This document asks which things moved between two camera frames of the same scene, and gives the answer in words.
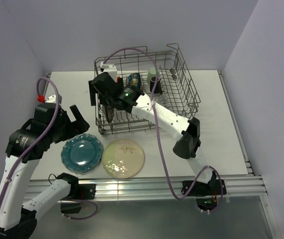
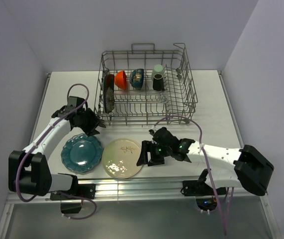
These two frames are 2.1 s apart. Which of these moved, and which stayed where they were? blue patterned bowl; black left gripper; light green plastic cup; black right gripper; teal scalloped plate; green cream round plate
Moved: black right gripper; light green plastic cup; black left gripper; blue patterned bowl
Stayed: green cream round plate; teal scalloped plate
